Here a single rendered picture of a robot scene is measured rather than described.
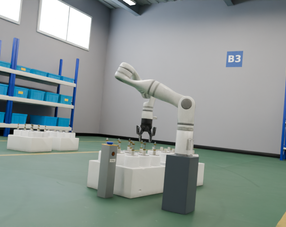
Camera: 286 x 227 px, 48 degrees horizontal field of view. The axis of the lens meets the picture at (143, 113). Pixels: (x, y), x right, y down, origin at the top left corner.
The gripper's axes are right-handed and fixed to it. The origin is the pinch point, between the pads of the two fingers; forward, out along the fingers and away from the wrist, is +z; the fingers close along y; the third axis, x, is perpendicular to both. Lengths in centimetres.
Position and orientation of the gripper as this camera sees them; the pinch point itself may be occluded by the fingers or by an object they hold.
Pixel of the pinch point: (145, 139)
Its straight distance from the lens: 217.6
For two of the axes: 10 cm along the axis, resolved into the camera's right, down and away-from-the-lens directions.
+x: 4.0, 0.7, 9.1
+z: -0.9, 10.0, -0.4
